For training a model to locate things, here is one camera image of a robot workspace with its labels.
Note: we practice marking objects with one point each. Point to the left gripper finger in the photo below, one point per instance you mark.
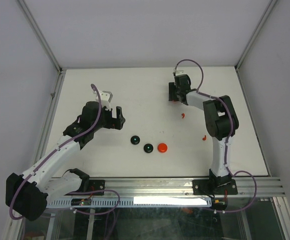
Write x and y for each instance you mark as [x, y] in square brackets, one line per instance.
[108, 114]
[120, 120]

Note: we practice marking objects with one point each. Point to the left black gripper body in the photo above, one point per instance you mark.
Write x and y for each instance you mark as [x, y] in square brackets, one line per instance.
[108, 124]

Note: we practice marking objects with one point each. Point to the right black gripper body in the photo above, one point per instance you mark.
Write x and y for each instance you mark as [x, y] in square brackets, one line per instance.
[177, 90]

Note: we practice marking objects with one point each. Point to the black earbud charging case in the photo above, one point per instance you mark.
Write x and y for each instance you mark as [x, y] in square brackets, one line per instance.
[148, 148]

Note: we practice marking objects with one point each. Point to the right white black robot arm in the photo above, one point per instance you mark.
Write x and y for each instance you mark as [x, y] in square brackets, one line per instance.
[221, 123]

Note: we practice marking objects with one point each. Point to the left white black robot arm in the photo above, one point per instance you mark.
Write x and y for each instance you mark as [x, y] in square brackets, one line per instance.
[27, 194]

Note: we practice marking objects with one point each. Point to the small green circuit board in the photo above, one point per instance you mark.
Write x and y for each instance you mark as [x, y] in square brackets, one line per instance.
[81, 202]

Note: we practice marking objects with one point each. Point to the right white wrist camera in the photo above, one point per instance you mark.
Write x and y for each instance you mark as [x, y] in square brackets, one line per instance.
[178, 72]

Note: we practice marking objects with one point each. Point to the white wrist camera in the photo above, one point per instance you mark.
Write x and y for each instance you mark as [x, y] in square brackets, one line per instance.
[178, 72]
[104, 98]

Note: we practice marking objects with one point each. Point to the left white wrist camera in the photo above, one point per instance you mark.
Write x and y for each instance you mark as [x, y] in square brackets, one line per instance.
[104, 98]

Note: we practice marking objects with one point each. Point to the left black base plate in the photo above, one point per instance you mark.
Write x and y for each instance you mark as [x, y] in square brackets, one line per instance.
[95, 185]

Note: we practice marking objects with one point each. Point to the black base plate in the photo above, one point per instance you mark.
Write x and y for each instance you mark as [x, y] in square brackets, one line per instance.
[95, 185]
[204, 187]

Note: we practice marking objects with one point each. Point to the right aluminium frame post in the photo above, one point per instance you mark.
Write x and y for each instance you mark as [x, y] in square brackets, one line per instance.
[261, 23]

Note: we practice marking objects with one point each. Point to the aluminium frame post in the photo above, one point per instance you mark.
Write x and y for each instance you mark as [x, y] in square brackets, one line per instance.
[261, 23]
[39, 34]

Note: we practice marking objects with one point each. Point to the grey slotted cable duct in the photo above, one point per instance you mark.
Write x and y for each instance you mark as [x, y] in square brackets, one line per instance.
[138, 201]

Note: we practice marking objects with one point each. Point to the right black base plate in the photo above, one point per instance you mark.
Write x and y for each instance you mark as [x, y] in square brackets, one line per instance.
[204, 187]

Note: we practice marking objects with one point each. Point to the aluminium mounting rail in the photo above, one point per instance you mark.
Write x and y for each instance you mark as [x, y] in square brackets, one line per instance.
[260, 186]

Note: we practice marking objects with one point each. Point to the left aluminium frame post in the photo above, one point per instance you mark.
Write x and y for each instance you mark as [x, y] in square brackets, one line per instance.
[39, 34]

